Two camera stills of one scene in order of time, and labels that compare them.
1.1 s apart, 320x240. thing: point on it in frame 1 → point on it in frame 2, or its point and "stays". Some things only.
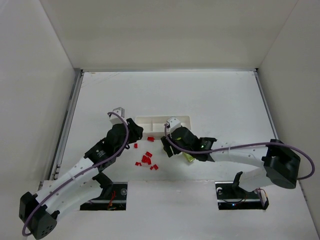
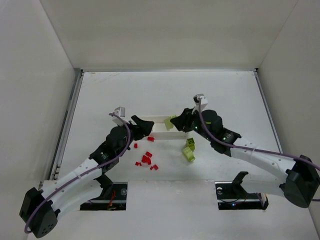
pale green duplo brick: [188, 157] stays
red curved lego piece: [148, 153] stays
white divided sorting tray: [154, 126] stays
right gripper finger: [166, 144] → [182, 121]
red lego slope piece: [145, 159] stays
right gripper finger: [175, 150] → [188, 125]
